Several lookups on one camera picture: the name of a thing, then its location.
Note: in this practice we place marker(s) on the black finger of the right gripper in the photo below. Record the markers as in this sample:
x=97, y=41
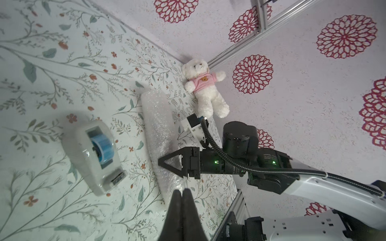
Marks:
x=173, y=162

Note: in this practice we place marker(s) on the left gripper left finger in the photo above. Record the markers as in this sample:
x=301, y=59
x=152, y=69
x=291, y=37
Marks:
x=173, y=225

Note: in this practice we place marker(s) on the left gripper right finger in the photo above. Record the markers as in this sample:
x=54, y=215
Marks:
x=191, y=224

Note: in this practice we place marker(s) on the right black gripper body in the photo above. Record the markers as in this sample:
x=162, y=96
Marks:
x=196, y=162

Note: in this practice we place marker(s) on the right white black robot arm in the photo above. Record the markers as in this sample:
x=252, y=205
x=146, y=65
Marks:
x=357, y=212

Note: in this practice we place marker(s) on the white teddy bear pink shirt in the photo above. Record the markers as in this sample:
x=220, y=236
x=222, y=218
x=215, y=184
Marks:
x=202, y=83

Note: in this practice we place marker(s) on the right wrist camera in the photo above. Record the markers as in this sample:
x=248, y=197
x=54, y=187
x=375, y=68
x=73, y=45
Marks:
x=193, y=124

